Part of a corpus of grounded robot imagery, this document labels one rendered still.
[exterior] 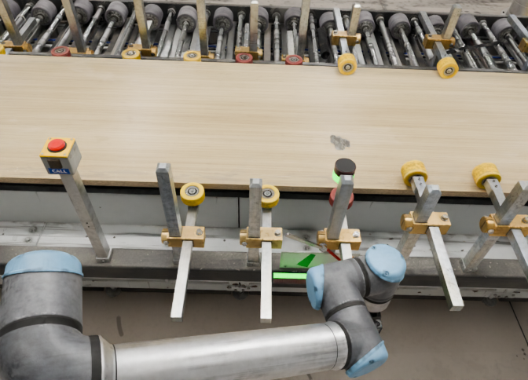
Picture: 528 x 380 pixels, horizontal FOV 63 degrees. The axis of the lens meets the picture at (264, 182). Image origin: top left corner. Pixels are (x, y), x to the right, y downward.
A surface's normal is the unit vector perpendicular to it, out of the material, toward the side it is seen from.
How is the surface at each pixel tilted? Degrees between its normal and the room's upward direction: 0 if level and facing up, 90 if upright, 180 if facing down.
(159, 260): 0
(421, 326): 0
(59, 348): 22
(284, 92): 0
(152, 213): 90
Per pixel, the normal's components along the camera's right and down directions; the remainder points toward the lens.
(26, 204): -0.01, 0.74
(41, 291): 0.36, -0.69
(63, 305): 0.73, -0.58
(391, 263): 0.13, -0.71
